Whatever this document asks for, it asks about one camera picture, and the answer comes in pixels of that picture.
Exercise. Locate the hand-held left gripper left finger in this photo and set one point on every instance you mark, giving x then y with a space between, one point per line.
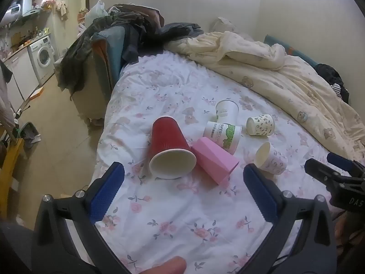
107 195

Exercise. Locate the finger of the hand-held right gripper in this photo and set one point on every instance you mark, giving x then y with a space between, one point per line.
318 169
340 159

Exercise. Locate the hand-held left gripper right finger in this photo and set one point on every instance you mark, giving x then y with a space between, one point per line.
261 195

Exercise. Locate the small white pink-patterned cup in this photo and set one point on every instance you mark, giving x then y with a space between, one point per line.
275 162

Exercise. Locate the pink faceted cup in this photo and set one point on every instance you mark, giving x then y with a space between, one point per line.
214 159

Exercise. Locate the leopard print paper cup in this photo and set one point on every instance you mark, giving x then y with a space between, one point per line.
262 124

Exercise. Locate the white cup with green print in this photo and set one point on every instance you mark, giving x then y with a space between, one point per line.
219 134

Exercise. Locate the red paper cup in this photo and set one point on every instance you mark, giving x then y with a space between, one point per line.
166 134

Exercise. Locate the tall white pale-green cup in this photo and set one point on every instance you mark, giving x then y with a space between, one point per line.
226 111

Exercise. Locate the person's right hand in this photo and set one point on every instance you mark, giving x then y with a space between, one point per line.
343 229

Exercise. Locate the person's left hand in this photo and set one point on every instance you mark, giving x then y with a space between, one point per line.
166 266

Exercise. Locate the black clothing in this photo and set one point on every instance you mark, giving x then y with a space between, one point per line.
330 77

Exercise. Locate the grey dustpan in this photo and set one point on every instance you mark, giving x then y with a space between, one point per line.
28 134

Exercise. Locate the yellow stool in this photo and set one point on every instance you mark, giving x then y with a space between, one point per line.
11 159

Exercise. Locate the cream bear-print blanket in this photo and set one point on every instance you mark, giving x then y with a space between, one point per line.
285 71

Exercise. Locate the teal pillow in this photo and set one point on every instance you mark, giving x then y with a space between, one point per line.
296 51

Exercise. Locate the orange cardboard box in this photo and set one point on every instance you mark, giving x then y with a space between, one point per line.
36 93

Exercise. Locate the pale hanging garment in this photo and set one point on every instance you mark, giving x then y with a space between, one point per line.
4 97

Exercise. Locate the blue-grey padded chair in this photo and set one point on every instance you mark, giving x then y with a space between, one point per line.
107 51

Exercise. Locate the white kitchen cabinet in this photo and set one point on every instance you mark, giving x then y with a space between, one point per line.
21 74

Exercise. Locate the dark jacket pile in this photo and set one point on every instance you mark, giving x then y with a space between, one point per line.
82 48

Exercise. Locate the white washing machine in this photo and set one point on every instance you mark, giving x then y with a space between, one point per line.
42 55

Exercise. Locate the white pillow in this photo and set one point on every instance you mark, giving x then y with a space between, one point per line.
225 25

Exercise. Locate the grey clothing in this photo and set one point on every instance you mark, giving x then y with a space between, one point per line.
176 31

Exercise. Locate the white plastic bag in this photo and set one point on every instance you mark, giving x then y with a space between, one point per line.
95 12

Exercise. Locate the beige hanging cloth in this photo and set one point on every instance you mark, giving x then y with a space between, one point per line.
62 10

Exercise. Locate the pink hanging bag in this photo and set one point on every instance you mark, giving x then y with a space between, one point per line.
49 0

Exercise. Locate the white water heater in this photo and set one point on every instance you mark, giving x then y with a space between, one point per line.
21 5

